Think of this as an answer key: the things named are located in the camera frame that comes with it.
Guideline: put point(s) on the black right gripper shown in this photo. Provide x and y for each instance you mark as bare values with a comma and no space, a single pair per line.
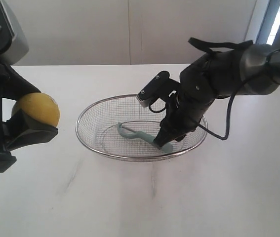
186,104

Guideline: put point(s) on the yellow lemon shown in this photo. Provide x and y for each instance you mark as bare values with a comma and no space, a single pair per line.
39,106

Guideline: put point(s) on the teal handled peeler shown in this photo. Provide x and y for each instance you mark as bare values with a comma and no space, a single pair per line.
128,133

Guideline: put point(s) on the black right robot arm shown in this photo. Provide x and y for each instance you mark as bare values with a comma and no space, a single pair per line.
253,71

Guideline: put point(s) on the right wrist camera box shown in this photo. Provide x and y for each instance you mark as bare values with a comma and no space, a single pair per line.
158,87

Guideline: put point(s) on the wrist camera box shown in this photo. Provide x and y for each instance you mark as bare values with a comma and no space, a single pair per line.
158,87
13,43

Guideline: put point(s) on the steel wire mesh basket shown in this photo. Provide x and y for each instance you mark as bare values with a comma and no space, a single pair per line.
96,130

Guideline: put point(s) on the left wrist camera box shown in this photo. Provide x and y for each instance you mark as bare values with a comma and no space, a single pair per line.
13,43

